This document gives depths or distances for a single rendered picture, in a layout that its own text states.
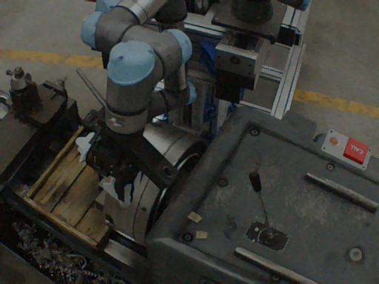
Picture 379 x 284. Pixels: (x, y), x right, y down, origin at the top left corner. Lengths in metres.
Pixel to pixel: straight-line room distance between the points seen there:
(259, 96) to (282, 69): 0.28
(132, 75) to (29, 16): 3.08
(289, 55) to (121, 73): 2.23
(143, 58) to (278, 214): 0.47
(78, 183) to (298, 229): 0.77
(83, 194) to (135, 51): 0.80
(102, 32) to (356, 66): 2.65
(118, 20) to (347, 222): 0.65
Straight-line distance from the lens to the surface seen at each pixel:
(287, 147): 1.17
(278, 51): 3.01
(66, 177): 1.58
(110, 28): 0.93
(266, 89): 2.75
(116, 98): 0.82
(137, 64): 0.79
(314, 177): 1.11
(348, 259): 1.05
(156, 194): 1.13
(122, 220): 1.20
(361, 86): 3.28
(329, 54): 3.43
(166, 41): 0.88
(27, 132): 1.62
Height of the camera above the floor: 2.17
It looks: 52 degrees down
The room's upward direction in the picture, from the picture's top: 1 degrees clockwise
